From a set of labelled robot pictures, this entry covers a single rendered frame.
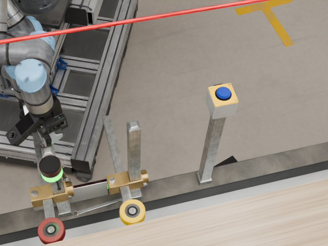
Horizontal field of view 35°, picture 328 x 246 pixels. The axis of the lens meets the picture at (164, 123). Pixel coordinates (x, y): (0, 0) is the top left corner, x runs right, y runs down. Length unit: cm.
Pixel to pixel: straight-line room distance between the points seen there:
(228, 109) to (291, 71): 176
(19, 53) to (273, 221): 90
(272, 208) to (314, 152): 45
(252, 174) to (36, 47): 95
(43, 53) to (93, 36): 159
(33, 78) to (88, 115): 133
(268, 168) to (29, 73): 101
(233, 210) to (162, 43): 177
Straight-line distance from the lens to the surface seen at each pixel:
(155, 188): 188
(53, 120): 150
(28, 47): 142
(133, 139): 151
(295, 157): 203
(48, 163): 148
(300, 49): 336
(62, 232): 161
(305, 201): 172
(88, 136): 256
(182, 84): 303
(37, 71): 134
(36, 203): 173
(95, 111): 264
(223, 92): 147
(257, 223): 165
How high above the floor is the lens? 239
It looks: 56 degrees down
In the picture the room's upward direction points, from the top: 5 degrees clockwise
